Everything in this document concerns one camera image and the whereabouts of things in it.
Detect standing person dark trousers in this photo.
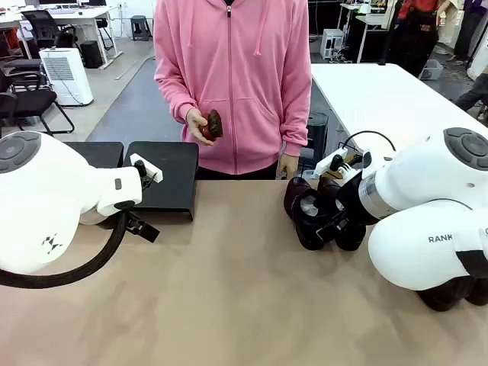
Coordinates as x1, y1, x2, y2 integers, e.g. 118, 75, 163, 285
453, 0, 488, 64

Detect white computer case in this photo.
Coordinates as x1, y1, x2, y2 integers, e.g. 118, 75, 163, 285
321, 28, 346, 61

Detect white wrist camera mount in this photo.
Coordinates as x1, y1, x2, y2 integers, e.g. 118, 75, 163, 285
315, 147, 373, 181
129, 152, 164, 183

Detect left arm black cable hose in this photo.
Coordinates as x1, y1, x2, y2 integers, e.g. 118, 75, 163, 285
0, 208, 130, 290

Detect bent leg in dark trousers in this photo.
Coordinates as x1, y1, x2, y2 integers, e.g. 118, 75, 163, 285
455, 74, 488, 114

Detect black visitor chair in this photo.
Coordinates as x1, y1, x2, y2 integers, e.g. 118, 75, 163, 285
0, 59, 75, 136

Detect grey storage bin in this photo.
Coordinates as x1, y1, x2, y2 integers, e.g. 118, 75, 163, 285
418, 59, 445, 81

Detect small white workbench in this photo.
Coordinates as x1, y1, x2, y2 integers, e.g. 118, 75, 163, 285
339, 2, 393, 64

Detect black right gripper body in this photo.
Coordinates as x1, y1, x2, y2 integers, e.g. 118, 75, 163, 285
335, 175, 378, 226

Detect white air purifier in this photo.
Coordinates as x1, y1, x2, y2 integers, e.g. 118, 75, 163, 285
39, 47, 95, 107

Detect brown wooden shoe brush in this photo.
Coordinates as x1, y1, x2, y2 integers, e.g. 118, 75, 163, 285
201, 109, 224, 141

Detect person's right forearm pink sleeve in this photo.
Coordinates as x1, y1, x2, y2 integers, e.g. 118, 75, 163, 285
154, 72, 203, 127

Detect large white table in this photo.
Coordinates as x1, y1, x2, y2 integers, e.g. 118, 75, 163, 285
310, 63, 488, 157

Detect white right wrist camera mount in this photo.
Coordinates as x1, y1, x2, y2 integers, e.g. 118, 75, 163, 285
315, 147, 373, 181

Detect person's right hand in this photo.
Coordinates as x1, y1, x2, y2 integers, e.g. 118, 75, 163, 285
185, 108, 218, 146

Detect black mesh office chair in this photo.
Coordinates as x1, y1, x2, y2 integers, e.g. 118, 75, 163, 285
21, 9, 77, 50

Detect person in pink hoodie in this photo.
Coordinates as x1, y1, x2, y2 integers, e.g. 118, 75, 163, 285
153, 0, 313, 176

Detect person's left forearm pink sleeve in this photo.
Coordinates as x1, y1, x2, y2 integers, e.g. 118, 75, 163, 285
280, 87, 312, 157

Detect person's left hand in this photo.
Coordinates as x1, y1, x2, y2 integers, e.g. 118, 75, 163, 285
274, 152, 300, 180

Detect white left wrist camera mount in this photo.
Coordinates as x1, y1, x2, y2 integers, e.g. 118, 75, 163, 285
129, 152, 164, 183

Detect long white office desk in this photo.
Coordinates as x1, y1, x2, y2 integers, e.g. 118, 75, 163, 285
0, 5, 123, 69

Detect person in black apron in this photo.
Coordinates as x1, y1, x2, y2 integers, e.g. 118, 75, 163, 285
396, 0, 443, 77

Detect black computer tower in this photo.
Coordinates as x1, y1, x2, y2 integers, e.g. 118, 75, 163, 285
79, 40, 103, 69

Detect thin black camera cable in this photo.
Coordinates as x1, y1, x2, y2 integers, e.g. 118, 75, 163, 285
337, 130, 397, 153

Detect grey plastic stool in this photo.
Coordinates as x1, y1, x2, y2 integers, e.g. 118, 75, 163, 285
130, 14, 150, 42

